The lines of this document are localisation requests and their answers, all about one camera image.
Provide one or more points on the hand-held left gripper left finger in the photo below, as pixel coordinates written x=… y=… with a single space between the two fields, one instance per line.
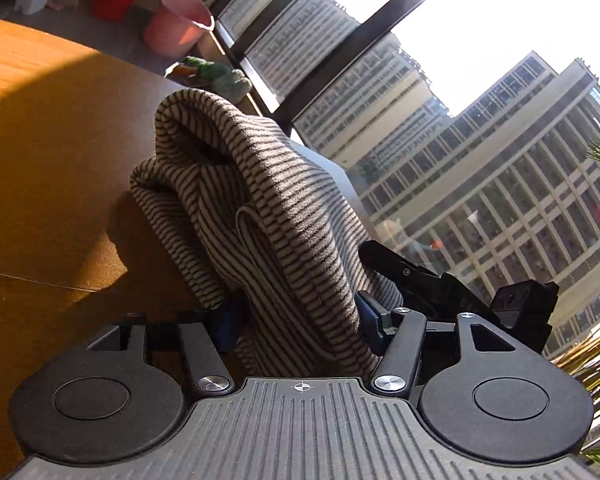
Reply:
x=228 y=325

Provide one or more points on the pink plastic tub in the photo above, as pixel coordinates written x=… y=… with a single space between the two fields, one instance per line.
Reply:
x=172 y=27

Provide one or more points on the black window frame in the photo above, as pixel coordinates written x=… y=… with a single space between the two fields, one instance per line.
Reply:
x=300 y=30

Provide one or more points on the pale green netted cloth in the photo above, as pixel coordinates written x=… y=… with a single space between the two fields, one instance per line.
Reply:
x=232 y=85

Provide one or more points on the apartment buildings outside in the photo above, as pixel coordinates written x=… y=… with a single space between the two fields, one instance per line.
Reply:
x=480 y=185

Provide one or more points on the grey striped garment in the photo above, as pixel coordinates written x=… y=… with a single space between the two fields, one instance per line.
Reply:
x=280 y=210

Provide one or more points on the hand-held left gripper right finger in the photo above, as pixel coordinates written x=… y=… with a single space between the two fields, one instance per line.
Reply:
x=367 y=310

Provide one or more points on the green knobbly cloth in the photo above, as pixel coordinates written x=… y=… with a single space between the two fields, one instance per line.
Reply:
x=200 y=66

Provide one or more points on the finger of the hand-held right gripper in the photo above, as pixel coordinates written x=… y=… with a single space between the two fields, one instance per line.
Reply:
x=395 y=270

